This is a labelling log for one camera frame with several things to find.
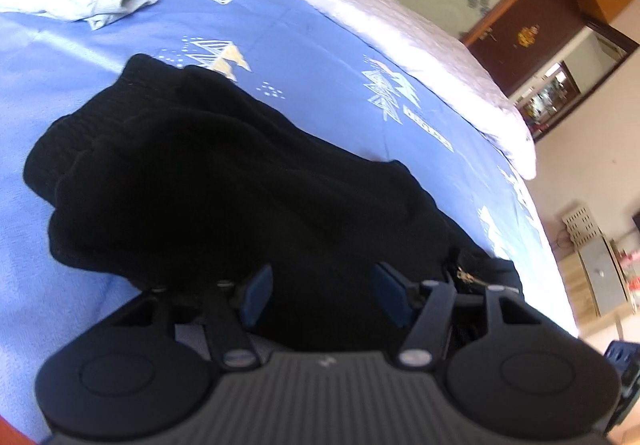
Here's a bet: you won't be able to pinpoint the black pants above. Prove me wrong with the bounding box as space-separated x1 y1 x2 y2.
22 54 524 355

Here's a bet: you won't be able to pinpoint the dark glass display cabinet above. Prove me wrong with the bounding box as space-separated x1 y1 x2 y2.
515 61 581 142

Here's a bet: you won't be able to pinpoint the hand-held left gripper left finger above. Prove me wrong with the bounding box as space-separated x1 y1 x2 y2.
111 264 275 370

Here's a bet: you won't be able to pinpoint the blue plastic crate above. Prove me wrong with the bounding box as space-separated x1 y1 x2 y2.
604 339 640 393

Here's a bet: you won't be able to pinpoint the wooden side table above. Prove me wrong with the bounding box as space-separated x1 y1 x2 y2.
559 245 640 338

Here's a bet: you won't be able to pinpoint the white perforated basket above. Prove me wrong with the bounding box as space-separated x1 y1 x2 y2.
561 205 600 248

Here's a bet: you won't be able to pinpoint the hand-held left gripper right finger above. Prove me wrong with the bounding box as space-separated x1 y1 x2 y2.
374 262 543 370

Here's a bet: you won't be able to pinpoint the blue printed bed sheet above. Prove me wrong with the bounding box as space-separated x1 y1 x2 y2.
0 0 585 431

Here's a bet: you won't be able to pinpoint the white quilted blanket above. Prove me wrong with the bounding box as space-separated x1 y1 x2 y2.
192 0 538 181

